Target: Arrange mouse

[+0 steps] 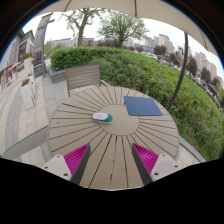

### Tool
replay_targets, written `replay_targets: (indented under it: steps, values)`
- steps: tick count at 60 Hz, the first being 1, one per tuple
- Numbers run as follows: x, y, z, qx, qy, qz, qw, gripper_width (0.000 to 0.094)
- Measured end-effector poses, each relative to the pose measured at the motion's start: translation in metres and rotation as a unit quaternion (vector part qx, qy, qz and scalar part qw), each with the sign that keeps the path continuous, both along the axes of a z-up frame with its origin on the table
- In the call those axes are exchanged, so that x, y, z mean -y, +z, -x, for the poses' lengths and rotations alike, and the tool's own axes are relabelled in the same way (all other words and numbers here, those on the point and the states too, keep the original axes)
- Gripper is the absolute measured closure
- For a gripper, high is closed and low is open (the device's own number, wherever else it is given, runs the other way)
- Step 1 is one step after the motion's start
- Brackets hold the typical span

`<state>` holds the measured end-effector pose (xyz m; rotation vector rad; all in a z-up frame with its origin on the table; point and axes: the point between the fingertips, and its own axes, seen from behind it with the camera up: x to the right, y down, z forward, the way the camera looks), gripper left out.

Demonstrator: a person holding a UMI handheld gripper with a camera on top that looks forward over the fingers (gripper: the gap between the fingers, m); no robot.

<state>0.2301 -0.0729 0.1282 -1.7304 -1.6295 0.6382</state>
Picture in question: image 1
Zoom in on dark curved parasol pole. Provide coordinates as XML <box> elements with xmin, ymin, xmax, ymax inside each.
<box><xmin>166</xmin><ymin>31</ymin><xmax>190</xmax><ymax>113</ymax></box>

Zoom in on distant grey apartment buildings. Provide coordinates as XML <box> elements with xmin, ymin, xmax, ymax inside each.
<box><xmin>143</xmin><ymin>33</ymin><xmax>222</xmax><ymax>85</ymax></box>

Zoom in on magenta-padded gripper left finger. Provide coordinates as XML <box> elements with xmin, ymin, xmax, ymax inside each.
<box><xmin>41</xmin><ymin>143</ymin><xmax>92</xmax><ymax>186</ymax></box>

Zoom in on blue rectangular mouse pad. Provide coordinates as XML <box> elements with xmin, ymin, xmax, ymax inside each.
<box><xmin>123</xmin><ymin>95</ymin><xmax>164</xmax><ymax>117</ymax></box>

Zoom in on brown slatted outdoor chair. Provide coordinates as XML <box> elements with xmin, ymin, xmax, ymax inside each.
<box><xmin>64</xmin><ymin>64</ymin><xmax>102</xmax><ymax>98</ymax></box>

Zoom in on round leafy green tree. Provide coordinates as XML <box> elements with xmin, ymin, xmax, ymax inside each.
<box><xmin>97</xmin><ymin>11</ymin><xmax>150</xmax><ymax>48</ymax></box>

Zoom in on green trimmed hedge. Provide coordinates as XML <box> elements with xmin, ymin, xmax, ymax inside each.
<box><xmin>49</xmin><ymin>46</ymin><xmax>224</xmax><ymax>162</ymax></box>

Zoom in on beige parasol canopy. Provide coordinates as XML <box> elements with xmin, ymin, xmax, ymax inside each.
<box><xmin>36</xmin><ymin>0</ymin><xmax>218</xmax><ymax>58</ymax></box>

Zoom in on sparse-leaved tree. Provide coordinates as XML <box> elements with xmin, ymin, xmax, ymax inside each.
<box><xmin>61</xmin><ymin>8</ymin><xmax>105</xmax><ymax>48</ymax></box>

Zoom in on white and teal computer mouse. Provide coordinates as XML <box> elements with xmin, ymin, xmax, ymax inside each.
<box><xmin>92</xmin><ymin>112</ymin><xmax>114</xmax><ymax>124</ymax></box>

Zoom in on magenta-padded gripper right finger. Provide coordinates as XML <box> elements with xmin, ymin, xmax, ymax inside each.
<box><xmin>131</xmin><ymin>143</ymin><xmax>184</xmax><ymax>186</ymax></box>

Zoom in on tall grey sign pillar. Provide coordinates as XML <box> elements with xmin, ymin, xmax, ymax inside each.
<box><xmin>32</xmin><ymin>13</ymin><xmax>56</xmax><ymax>78</ymax></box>

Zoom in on tall white planter with flowers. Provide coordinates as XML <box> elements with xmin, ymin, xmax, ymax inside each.
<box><xmin>21</xmin><ymin>52</ymin><xmax>36</xmax><ymax>78</ymax></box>

